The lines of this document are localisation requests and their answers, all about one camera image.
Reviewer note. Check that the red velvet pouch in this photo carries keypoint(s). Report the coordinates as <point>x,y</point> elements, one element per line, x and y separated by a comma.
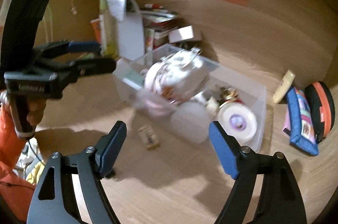
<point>237,101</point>

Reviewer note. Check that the orange packet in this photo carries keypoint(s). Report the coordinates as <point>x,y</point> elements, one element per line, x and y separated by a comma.
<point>95,28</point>

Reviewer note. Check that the white round plastic container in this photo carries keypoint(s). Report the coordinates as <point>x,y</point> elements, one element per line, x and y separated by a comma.
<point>188,122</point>

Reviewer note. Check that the black case with orange zipper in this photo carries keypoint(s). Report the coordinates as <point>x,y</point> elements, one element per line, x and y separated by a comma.
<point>319,108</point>

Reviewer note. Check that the blue zipper pouch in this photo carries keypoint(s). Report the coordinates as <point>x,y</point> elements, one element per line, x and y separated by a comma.
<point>301,121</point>

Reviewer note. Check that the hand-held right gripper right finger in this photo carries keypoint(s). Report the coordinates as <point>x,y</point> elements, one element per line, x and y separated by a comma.
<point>224,152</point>

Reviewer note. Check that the clear plastic storage box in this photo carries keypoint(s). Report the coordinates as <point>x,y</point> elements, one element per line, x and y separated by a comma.
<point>192,97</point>

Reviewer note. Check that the lidded tub with purple label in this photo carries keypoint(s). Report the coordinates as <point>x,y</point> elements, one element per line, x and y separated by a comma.
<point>237,121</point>

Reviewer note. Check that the white paper carton box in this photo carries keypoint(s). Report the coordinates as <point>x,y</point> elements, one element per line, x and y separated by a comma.
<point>129,28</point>

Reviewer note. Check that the person's left hand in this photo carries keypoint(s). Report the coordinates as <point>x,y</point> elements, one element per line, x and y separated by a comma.
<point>37,113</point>

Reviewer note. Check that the small white box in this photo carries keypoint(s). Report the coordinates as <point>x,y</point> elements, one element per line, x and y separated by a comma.
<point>181,34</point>

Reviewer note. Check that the pink flat item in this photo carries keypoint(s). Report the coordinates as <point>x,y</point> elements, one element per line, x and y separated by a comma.
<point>286,123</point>

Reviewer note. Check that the stack of books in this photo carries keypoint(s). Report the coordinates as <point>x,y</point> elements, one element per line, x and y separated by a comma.
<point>158,26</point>

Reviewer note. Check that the small wooden stamp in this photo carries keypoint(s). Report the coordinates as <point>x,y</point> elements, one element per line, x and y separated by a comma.
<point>149,137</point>

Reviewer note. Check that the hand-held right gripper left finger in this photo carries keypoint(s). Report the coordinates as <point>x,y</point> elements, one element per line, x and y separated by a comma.
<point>111,150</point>

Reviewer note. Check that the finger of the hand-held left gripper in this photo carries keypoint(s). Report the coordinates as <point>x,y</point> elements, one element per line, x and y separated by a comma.
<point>79,46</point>
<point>95,67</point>

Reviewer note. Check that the wooden desktop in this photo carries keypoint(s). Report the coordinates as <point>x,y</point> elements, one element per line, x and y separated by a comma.
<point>184,187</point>

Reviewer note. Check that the cream tube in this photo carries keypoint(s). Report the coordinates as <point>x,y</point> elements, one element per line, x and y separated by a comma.
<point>284,86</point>

